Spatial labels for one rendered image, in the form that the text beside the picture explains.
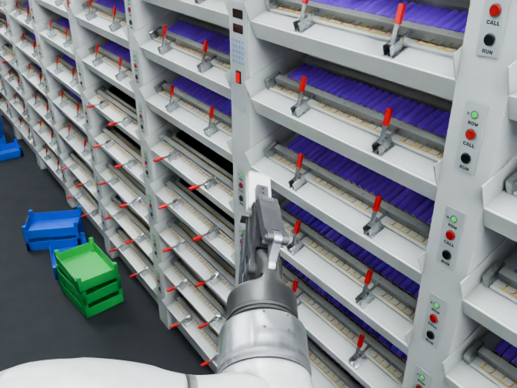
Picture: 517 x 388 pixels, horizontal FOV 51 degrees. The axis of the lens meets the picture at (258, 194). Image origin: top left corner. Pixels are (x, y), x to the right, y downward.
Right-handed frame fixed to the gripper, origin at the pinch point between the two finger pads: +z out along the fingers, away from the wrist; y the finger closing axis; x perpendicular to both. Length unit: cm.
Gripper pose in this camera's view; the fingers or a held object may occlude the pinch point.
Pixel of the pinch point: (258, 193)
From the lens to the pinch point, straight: 70.7
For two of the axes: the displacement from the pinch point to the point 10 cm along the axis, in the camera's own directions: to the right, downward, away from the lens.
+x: -9.5, -2.1, -2.2
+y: 3.0, -7.0, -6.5
